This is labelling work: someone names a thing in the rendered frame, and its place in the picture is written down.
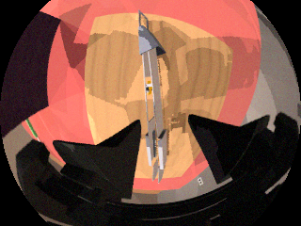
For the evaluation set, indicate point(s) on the light wooden board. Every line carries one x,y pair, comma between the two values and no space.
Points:
194,73

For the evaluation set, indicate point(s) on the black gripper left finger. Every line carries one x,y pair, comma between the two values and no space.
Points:
114,159

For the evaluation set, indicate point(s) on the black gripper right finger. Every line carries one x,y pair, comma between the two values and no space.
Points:
224,144

